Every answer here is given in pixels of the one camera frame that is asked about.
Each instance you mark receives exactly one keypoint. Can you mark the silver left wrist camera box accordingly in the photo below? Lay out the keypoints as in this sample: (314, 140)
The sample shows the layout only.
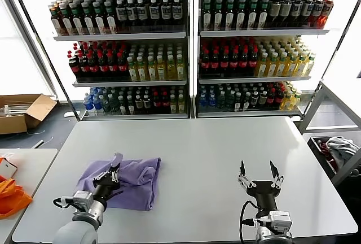
(83, 198)

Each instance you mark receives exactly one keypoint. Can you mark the grey white garment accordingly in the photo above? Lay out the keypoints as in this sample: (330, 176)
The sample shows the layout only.
(341, 145)

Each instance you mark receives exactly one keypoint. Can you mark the small white floor object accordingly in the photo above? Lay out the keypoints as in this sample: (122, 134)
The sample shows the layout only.
(68, 114)

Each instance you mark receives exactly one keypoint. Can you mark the white orange carton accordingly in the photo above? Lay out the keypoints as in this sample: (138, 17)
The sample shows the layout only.
(7, 167)

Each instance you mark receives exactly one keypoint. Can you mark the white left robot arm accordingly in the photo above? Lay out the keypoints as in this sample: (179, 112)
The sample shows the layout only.
(76, 232)

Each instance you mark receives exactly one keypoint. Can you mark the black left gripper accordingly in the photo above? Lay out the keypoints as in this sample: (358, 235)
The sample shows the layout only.
(105, 189)

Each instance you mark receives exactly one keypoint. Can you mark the green plastic drink bottle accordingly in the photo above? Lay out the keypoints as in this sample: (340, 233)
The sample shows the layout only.
(114, 105)
(230, 101)
(221, 102)
(106, 105)

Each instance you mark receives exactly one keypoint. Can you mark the thin metal pole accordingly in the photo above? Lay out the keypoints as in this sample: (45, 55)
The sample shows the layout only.
(43, 46)

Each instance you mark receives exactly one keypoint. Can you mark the red cap cola bottle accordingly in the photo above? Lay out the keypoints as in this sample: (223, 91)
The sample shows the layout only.
(74, 67)
(224, 63)
(253, 63)
(113, 67)
(94, 67)
(214, 63)
(84, 67)
(165, 104)
(205, 63)
(122, 67)
(244, 63)
(156, 104)
(103, 67)
(279, 99)
(234, 63)
(271, 100)

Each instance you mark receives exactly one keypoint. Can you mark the orange fabric bag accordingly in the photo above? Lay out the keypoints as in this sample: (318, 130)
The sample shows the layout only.
(14, 198)

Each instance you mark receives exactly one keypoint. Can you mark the dark slanted window post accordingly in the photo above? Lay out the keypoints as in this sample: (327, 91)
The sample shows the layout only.
(338, 46)

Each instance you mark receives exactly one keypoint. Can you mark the dark bottle blue label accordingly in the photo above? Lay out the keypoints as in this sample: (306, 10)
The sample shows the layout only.
(142, 13)
(296, 9)
(166, 12)
(308, 9)
(154, 12)
(132, 13)
(121, 13)
(318, 9)
(177, 11)

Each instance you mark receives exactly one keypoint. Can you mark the yellow juice bottle green label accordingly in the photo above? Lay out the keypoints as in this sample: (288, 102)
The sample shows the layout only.
(151, 71)
(141, 71)
(281, 67)
(295, 101)
(161, 71)
(291, 67)
(309, 67)
(300, 67)
(171, 70)
(132, 71)
(180, 70)
(262, 67)
(286, 102)
(181, 105)
(173, 105)
(271, 67)

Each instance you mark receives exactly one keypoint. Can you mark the black storage bin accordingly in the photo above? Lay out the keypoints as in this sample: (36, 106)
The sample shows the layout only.
(316, 148)

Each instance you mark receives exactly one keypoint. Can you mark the dark bottle grey label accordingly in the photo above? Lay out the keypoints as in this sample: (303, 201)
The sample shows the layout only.
(147, 104)
(254, 100)
(263, 99)
(139, 104)

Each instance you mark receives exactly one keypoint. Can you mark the dark bottle green white label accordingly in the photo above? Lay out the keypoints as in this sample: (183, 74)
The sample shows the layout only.
(263, 18)
(112, 23)
(206, 18)
(229, 18)
(101, 23)
(77, 23)
(241, 18)
(89, 23)
(67, 23)
(218, 18)
(253, 18)

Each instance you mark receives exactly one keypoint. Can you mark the short grey floor strip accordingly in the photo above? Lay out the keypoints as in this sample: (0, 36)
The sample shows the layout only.
(38, 144)

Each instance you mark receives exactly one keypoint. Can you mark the white side table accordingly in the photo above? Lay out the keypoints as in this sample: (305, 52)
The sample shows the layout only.
(36, 165)

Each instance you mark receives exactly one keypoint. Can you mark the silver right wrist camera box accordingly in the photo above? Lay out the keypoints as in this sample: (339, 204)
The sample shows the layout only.
(280, 220)

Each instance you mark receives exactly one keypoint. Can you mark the grey metal frame table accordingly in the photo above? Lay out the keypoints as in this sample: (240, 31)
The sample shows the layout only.
(310, 108)

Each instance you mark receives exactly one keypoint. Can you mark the thick grey window post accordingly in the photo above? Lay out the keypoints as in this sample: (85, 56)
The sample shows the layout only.
(42, 70)

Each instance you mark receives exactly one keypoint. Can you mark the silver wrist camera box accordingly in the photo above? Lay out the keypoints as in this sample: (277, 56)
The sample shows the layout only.
(83, 198)
(280, 220)

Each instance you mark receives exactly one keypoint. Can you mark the dark red garment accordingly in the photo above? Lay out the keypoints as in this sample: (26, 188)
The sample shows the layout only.
(324, 145)

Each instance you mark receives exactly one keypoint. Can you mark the red drink bottle blue label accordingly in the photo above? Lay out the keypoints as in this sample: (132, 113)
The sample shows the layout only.
(328, 11)

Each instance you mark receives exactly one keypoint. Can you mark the blue plastic water bottle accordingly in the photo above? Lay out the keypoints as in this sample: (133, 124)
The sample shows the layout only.
(212, 102)
(97, 105)
(203, 102)
(89, 105)

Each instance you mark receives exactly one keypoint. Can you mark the purple printed T-shirt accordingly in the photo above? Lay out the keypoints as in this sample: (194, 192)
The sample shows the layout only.
(135, 182)

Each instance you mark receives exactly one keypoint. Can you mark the clear plastic bag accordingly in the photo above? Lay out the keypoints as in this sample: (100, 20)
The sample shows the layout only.
(9, 156)

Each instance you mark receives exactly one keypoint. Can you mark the open brown cardboard box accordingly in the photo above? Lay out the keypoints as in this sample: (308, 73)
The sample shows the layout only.
(39, 108)

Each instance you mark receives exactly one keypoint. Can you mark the dark bottle beige label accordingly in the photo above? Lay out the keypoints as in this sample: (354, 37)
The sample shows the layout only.
(285, 11)
(275, 11)

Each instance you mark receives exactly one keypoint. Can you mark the grey metal shelf rack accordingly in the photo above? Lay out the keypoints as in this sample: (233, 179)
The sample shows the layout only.
(262, 32)
(121, 36)

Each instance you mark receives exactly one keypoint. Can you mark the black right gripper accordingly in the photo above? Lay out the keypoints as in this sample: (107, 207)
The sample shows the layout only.
(265, 196)

